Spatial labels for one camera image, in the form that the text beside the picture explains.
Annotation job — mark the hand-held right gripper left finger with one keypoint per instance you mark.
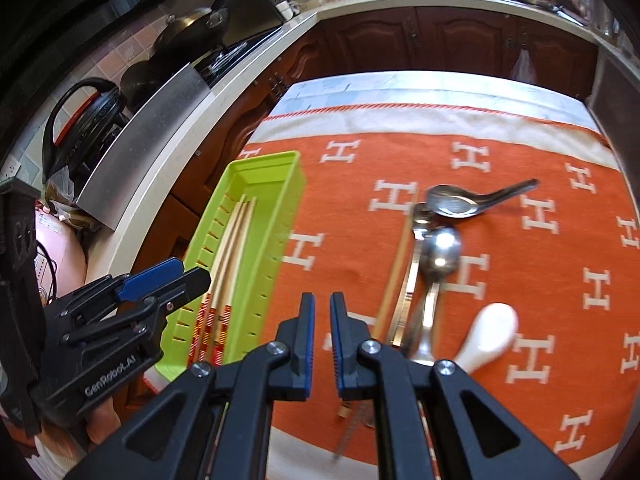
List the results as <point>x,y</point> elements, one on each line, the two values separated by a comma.
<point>310,345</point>

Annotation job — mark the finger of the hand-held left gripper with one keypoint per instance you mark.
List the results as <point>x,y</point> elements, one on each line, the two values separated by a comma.
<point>145,280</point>
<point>190,282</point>

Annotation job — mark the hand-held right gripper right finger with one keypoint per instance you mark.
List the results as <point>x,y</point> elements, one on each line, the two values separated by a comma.
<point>336,345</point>

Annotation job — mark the small steel spoon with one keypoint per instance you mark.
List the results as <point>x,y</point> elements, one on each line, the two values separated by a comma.
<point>406,300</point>

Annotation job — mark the green plastic utensil tray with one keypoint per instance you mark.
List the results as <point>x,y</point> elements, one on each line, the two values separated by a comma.
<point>280,240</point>

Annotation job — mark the golden brown chopstick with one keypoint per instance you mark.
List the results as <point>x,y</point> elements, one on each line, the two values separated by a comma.
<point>397,260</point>

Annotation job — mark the large steel spoon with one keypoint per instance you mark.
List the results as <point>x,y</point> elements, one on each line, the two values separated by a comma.
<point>442,252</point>

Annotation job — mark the white ceramic spoon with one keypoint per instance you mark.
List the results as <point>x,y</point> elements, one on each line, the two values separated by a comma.
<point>492,327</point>

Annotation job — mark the dark metal soup spoon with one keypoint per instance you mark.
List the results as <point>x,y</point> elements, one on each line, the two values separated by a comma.
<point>450,202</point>

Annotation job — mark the person's left hand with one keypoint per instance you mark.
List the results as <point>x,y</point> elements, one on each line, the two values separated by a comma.
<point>102,422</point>

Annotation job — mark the pink kitchen appliance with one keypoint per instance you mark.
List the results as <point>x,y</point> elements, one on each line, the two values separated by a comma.
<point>60,250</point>

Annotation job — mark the black pressure cooker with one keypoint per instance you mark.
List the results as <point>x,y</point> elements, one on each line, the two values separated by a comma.
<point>95,115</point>

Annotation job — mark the orange patterned blanket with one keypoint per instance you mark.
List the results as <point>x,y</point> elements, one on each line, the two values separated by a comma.
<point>500,270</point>

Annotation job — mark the black gas stove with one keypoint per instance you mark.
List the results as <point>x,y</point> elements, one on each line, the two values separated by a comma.
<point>225,60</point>

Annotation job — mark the black wok with lid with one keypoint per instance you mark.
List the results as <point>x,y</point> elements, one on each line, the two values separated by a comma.
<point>192,30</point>

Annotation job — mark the pale grid table cover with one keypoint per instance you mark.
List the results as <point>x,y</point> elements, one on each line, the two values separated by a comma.
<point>425,87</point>

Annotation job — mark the black range hood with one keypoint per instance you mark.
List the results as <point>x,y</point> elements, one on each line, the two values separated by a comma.
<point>50,20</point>

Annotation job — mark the white cup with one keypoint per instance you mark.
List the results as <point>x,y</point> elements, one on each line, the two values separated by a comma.
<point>286,10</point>

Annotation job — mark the hanging clear plastic bag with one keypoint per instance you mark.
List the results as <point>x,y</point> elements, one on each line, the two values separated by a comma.
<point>524,67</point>

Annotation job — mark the steel frosted door cabinet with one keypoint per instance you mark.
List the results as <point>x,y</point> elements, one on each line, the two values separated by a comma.
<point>615,90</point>

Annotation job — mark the white wall socket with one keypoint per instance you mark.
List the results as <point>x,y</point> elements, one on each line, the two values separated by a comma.
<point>9,170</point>

